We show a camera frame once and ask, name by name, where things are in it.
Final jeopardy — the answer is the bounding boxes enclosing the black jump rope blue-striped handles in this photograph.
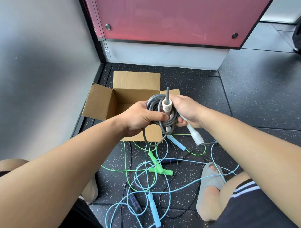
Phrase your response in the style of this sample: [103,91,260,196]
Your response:
[119,141,207,228]

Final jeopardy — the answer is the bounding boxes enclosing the black wall edge trim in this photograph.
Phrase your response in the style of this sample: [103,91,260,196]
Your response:
[70,0,106,139]

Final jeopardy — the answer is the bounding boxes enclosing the person's left forearm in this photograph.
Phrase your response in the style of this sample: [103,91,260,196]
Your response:
[0,115,130,228]

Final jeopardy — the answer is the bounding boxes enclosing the green jump rope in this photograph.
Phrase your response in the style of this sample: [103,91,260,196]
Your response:
[101,134,207,192]

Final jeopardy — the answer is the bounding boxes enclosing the light blue jump rope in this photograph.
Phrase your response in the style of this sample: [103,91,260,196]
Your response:
[104,134,240,228]

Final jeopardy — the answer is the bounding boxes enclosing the pink glass panel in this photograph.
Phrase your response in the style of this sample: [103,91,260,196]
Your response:
[84,0,274,50]

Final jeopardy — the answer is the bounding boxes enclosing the black gym equipment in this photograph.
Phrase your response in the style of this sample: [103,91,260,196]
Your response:
[291,22,301,53]

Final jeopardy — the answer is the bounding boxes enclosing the person's left hand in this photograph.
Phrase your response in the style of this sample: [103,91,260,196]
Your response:
[119,100,170,138]

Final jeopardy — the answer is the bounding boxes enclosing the thin blind pull cord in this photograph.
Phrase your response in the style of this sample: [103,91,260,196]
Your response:
[91,0,111,59]

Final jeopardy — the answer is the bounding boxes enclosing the brown cardboard box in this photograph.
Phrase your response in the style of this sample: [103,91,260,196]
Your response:
[82,71,181,142]

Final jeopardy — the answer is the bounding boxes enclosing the grey jump rope white handles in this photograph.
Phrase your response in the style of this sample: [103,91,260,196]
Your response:
[142,86,219,148]

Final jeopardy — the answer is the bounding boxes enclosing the black white-striped shorts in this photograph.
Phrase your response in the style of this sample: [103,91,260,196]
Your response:
[0,171,298,228]

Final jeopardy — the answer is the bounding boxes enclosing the person's right forearm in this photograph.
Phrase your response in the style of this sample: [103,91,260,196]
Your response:
[198,107,301,228]

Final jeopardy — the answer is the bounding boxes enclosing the grey right slipper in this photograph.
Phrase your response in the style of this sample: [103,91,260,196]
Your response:
[196,162,226,221]

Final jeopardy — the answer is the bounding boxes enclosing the person's right hand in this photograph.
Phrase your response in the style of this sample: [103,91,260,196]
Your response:
[168,94,207,129]

